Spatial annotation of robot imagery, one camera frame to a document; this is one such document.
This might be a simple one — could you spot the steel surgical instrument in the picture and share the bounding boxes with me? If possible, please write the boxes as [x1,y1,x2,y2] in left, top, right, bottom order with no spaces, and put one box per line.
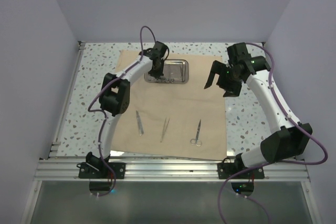
[160,118,170,143]

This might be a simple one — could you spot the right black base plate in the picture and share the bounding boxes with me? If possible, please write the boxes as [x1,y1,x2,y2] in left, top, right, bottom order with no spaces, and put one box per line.
[217,157,265,179]

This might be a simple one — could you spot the beige cloth wrap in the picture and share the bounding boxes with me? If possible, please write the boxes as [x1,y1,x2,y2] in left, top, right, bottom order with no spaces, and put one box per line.
[111,54,227,160]

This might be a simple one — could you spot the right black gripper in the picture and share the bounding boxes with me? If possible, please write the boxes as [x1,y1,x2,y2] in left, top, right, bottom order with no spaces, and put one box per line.
[205,60,243,98]

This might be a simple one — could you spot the steel scalpel handle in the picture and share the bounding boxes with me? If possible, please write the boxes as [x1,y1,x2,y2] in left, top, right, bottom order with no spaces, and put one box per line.
[136,110,144,136]

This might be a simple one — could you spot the aluminium rail frame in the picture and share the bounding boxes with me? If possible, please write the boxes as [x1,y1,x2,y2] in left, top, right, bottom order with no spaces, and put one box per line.
[22,42,320,223]

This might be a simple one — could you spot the steel surgical scissors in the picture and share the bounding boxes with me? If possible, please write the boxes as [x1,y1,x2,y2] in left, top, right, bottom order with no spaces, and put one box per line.
[190,120,202,147]

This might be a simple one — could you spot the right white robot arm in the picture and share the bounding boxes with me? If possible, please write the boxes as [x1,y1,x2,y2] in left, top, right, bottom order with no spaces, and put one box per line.
[205,42,312,178]

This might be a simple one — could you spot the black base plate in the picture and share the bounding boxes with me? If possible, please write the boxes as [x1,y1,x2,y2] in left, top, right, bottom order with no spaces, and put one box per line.
[77,162,126,179]
[217,157,265,179]

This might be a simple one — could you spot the steel instrument tray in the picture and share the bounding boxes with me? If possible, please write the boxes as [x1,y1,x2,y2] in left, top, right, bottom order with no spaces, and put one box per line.
[143,58,190,83]

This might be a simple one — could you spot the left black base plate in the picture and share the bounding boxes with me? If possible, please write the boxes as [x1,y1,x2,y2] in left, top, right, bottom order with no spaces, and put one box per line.
[77,162,126,179]

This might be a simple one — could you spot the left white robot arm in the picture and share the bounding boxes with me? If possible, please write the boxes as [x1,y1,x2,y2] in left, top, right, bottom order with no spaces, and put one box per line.
[86,41,170,178]

